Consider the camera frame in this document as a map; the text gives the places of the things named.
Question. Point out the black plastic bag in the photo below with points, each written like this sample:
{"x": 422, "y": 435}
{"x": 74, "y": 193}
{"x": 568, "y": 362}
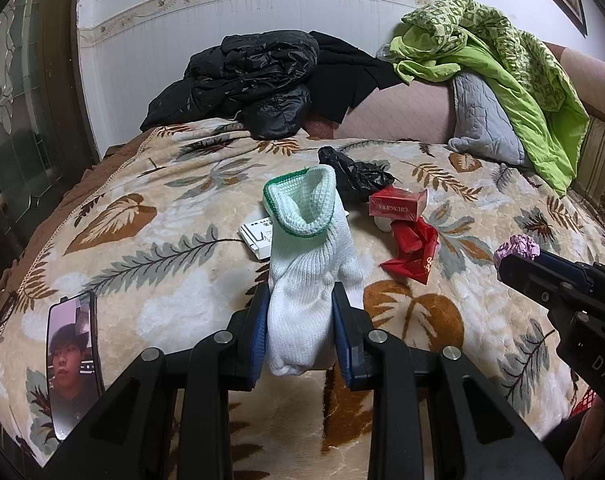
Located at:
{"x": 352, "y": 175}

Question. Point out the striped sofa cushion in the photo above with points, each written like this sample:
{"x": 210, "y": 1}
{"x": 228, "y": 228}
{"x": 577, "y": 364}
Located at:
{"x": 602, "y": 160}

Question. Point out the red plastic basket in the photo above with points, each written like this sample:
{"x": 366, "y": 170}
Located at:
{"x": 585, "y": 402}

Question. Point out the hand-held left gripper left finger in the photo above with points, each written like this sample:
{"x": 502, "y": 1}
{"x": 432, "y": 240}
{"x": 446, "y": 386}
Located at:
{"x": 257, "y": 340}

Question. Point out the red plastic wrapper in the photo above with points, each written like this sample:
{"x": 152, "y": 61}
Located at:
{"x": 412, "y": 255}

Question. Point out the black puffer jacket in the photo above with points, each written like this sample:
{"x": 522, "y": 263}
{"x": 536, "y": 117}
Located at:
{"x": 242, "y": 75}

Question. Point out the leaf print blanket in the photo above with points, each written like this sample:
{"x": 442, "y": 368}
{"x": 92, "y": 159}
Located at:
{"x": 157, "y": 270}

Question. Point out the white knit glove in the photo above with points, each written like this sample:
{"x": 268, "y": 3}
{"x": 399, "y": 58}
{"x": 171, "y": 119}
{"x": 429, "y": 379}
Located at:
{"x": 307, "y": 280}

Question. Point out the small white round object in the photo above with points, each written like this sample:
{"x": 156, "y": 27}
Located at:
{"x": 384, "y": 224}

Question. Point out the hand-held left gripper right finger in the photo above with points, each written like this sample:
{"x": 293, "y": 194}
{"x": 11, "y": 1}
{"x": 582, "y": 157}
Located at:
{"x": 347, "y": 340}

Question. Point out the wooden framed glass door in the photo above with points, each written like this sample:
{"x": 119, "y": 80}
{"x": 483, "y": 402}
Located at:
{"x": 12, "y": 110}

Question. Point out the green quilt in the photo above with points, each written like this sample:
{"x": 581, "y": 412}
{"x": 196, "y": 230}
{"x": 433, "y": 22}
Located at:
{"x": 507, "y": 70}

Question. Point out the black smartphone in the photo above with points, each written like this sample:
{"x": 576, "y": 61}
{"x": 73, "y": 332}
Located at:
{"x": 75, "y": 360}

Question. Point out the pink paper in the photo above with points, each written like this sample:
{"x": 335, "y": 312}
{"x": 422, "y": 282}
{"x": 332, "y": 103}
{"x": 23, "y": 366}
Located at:
{"x": 520, "y": 247}

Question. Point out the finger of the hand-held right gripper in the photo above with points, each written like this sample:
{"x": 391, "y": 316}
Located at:
{"x": 562, "y": 267}
{"x": 527, "y": 272}

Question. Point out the black cloth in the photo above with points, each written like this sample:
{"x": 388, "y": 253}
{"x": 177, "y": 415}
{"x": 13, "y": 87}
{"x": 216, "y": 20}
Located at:
{"x": 337, "y": 80}

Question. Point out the grey quilted pillow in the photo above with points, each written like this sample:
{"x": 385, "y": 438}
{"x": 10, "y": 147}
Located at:
{"x": 482, "y": 120}

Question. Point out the person's right forearm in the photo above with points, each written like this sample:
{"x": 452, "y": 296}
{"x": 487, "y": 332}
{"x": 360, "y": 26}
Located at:
{"x": 602, "y": 435}

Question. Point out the red cigarette box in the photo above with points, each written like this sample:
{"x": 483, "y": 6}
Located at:
{"x": 397, "y": 207}

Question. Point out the long white box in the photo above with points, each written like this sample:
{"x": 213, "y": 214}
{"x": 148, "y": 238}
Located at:
{"x": 255, "y": 237}

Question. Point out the brown sofa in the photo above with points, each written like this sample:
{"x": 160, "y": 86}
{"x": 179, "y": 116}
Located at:
{"x": 397, "y": 110}

